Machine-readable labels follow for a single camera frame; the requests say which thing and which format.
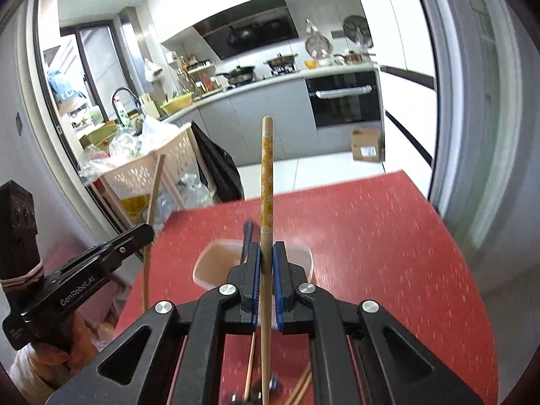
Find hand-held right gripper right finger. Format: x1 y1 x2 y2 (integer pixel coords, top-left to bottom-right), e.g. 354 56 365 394
272 242 484 405

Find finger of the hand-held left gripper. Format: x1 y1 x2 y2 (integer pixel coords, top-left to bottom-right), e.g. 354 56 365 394
90 223 155 269

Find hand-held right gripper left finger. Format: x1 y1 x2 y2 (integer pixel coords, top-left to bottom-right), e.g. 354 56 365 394
44 242 263 405

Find translucent plastic utensil cup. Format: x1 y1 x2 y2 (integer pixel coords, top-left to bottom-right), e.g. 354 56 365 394
193 239 315 304

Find plain wooden chopstick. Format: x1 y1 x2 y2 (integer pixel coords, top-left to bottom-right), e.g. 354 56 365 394
292 373 314 405
142 155 166 315
243 332 257 402
283 367 311 405

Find flower patterned wooden chopstick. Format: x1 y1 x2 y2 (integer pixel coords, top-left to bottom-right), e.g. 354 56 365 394
259 116 274 405

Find person's left forearm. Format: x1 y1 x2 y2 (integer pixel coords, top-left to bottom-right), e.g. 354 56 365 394
7 344 57 398

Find person's left hand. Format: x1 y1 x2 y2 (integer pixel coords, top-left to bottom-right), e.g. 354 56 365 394
36 314 100 374

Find yellow oil bottle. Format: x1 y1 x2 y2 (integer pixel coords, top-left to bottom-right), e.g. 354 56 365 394
120 194 153 222

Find white plastic basket trolley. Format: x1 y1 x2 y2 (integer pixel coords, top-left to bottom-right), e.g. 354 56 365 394
83 123 212 237

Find crumpled clear plastic bag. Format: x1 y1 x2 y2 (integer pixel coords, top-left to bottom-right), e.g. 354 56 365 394
169 172 214 221

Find pile of clear plastic bags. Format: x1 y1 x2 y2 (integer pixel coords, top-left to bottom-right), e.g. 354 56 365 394
78 116 180 178

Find green plastic basin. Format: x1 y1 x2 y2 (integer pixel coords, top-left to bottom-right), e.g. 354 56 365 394
85 105 118 145

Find black hanging bag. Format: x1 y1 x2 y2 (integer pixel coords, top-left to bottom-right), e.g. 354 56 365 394
191 121 246 203

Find dish soap bottle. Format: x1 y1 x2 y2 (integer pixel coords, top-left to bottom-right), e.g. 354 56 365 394
113 98 130 126

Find knife block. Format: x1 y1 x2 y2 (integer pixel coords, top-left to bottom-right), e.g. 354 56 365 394
139 93 161 119

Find green plastic colander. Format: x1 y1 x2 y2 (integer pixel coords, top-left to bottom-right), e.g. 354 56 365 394
160 95 194 116

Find black kitchen faucet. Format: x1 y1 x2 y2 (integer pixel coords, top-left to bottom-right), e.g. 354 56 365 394
111 87 142 125

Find grey base cabinets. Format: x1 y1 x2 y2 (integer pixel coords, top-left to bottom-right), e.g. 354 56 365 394
168 77 318 166

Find cardboard box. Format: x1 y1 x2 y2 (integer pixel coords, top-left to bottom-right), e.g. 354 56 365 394
351 127 386 163

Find white hanging plastic bag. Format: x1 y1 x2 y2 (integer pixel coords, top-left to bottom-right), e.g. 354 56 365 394
143 57 163 82

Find metal spice rack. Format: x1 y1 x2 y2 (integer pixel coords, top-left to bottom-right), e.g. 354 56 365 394
179 56 220 94

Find built-in black oven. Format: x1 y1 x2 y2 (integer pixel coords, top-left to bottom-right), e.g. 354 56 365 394
304 70 383 130

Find black wok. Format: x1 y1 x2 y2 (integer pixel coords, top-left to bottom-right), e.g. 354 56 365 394
216 65 257 84

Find steel cooking pot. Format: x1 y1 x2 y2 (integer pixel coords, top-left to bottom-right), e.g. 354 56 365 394
264 53 298 71

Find small lidded saucepan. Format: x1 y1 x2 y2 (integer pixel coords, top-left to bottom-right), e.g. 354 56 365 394
333 51 366 66

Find round metal steamer rack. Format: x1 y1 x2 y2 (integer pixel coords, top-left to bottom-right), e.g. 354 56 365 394
304 33 332 59

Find white refrigerator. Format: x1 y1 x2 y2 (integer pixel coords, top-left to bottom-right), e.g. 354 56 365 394
349 0 438 174

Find black range hood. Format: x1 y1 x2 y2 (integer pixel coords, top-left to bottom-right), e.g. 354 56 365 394
193 8 300 61

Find black utensil handle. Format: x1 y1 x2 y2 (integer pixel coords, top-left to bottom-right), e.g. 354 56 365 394
241 220 255 265

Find grey sliding door frame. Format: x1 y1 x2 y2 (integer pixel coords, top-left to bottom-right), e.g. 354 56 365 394
410 0 540 290

